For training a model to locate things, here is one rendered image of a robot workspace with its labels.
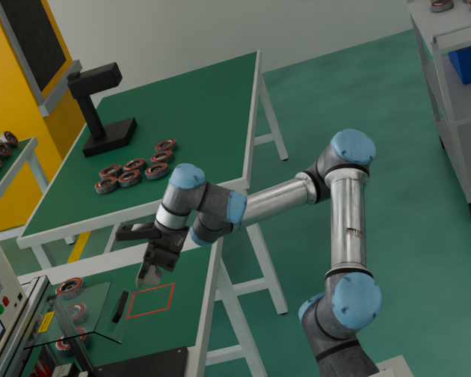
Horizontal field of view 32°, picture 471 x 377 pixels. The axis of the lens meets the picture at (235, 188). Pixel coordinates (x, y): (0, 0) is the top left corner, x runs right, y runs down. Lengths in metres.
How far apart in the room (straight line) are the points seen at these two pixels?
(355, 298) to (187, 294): 1.02
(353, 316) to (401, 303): 1.83
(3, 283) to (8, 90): 3.43
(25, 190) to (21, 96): 0.70
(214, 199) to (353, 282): 0.38
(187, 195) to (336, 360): 0.53
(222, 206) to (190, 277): 0.99
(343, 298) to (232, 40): 5.42
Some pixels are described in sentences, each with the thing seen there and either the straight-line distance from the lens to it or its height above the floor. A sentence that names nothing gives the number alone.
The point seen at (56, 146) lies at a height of 0.49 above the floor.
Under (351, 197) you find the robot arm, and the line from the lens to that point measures 2.04.
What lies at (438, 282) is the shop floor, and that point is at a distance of 3.78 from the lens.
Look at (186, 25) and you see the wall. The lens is 7.16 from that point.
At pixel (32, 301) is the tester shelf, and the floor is 1.12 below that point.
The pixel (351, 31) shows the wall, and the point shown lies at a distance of 7.14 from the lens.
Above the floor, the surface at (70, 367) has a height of 0.92.
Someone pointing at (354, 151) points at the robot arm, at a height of 1.28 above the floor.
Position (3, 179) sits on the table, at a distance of 4.67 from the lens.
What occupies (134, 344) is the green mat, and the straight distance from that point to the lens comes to 2.67.
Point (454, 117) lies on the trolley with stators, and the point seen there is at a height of 0.57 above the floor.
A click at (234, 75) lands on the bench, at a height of 0.75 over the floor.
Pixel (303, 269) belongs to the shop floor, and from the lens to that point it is 4.14.
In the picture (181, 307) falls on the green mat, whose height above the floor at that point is 0.75.
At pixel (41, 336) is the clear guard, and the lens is 2.29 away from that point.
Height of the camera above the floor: 2.14
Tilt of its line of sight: 24 degrees down
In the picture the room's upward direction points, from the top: 20 degrees counter-clockwise
